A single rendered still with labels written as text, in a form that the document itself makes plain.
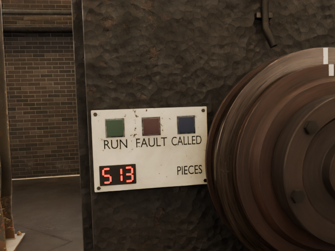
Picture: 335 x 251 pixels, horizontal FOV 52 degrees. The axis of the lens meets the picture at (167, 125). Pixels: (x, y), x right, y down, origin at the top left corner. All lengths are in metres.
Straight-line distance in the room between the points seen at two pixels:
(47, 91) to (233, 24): 6.11
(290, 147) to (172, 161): 0.28
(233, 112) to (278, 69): 0.12
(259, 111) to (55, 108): 6.24
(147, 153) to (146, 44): 0.25
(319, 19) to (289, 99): 0.33
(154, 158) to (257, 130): 0.24
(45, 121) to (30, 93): 0.58
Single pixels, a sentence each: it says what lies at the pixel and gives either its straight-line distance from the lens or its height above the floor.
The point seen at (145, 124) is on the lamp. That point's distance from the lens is 0.76.
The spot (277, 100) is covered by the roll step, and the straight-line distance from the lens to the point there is 0.69.
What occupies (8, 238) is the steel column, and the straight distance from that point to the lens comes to 3.80.
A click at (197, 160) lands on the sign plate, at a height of 1.12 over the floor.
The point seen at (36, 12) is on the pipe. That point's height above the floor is 2.94.
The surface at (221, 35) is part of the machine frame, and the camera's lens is 0.84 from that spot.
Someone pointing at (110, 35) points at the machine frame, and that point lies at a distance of 0.80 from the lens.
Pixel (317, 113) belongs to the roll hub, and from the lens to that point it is 0.65.
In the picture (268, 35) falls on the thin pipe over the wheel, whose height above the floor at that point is 1.40.
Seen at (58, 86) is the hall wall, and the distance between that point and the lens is 6.80.
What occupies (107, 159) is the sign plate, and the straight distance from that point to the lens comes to 0.77.
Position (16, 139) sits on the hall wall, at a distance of 6.95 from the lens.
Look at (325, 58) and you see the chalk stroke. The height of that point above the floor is 1.33.
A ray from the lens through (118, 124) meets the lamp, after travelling 0.76.
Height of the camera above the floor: 1.24
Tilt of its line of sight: 3 degrees down
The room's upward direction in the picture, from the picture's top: 2 degrees counter-clockwise
